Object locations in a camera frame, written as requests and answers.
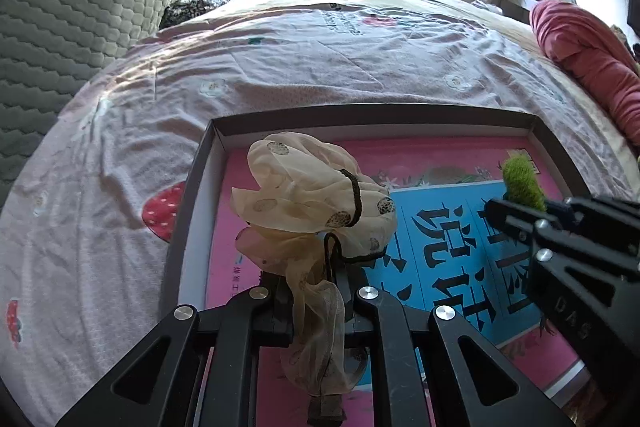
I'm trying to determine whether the green fuzzy ring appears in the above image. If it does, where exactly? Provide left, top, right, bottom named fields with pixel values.
left=499, top=150, right=549, bottom=212

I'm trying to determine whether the beige sheer drawstring pouch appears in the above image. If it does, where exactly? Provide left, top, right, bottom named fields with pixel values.
left=230, top=132, right=397, bottom=397

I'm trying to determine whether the dark shallow box tray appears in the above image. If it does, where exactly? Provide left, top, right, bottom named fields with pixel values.
left=158, top=102, right=599, bottom=408

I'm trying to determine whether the pink and blue book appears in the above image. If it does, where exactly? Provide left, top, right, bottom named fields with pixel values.
left=206, top=136, right=588, bottom=426

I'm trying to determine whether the pink rolled blanket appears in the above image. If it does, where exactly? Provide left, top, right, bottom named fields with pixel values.
left=529, top=0, right=639, bottom=146

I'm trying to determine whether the dark floral pillow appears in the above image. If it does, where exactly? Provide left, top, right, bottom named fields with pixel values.
left=160, top=0, right=231, bottom=29

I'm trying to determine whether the grey quilted headboard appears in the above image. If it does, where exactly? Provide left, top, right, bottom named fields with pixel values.
left=1, top=0, right=177, bottom=196

